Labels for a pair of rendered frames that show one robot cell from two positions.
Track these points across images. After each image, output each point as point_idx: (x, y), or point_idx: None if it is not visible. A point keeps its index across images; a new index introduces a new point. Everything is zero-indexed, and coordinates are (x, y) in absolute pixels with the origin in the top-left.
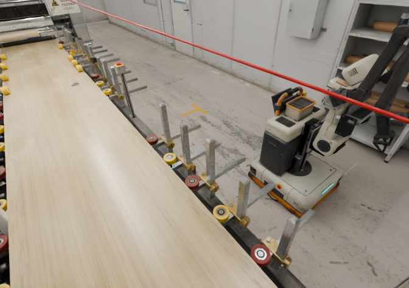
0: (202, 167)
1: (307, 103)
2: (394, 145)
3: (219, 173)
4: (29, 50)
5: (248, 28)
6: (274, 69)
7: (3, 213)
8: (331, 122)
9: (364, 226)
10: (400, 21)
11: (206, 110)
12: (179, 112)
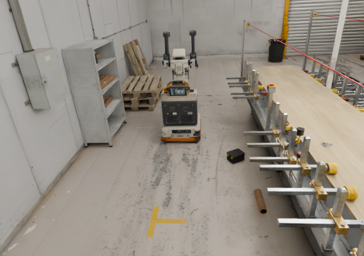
0: (219, 160)
1: (175, 84)
2: (124, 111)
3: (244, 84)
4: None
5: None
6: (36, 168)
7: (326, 84)
8: (184, 78)
9: None
10: (95, 54)
11: (149, 212)
12: (182, 229)
